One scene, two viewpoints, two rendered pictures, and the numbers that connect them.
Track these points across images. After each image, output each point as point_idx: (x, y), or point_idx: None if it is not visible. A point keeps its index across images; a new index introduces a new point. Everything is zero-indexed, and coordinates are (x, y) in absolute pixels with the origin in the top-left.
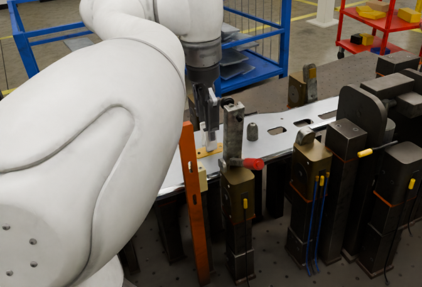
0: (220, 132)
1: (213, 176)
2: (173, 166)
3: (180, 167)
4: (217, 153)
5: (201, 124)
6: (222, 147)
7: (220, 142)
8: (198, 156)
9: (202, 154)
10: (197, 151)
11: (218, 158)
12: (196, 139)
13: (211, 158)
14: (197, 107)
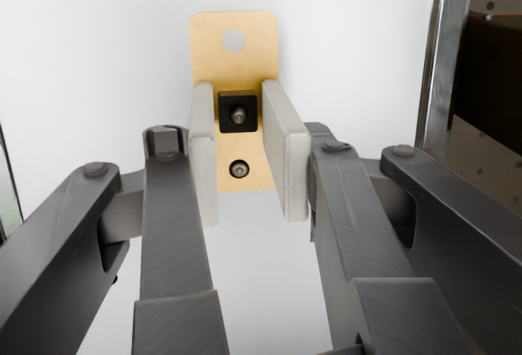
0: None
1: (443, 159)
2: (277, 292)
3: (297, 266)
4: (280, 75)
5: (217, 217)
6: (252, 31)
7: (180, 14)
8: (266, 182)
9: (256, 155)
10: (223, 172)
11: (324, 88)
12: (96, 138)
13: (307, 119)
14: (100, 293)
